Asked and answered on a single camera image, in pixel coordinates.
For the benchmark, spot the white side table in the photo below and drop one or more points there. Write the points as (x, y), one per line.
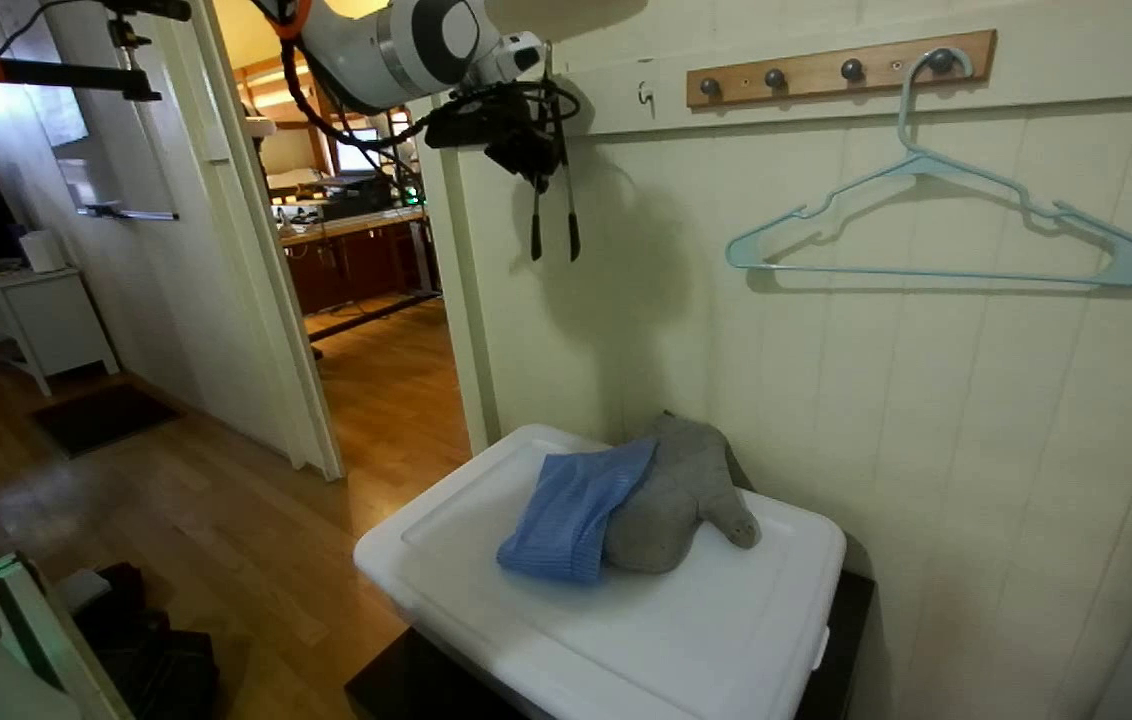
(39, 313)

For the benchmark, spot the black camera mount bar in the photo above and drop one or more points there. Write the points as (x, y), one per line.
(150, 6)
(44, 75)

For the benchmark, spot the white storage bin lid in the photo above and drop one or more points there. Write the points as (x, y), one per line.
(725, 624)

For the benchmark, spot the grey oven mitt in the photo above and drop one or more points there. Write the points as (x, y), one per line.
(685, 494)

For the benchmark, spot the dark floor mat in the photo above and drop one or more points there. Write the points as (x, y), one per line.
(98, 418)

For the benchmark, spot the light blue plastic hanger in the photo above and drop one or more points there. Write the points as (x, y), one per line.
(949, 181)

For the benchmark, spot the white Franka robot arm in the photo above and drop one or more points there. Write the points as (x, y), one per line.
(388, 44)

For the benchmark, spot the white wall hook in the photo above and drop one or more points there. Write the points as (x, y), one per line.
(646, 89)

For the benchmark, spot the wooden kitchen counter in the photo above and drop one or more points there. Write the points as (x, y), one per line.
(349, 262)

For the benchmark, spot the black bag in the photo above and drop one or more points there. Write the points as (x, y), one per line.
(150, 652)

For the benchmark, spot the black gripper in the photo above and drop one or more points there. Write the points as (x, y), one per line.
(476, 118)

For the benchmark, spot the wooden peg rack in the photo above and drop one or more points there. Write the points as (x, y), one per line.
(847, 68)

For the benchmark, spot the blue pot holder cloth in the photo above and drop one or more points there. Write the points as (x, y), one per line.
(571, 512)

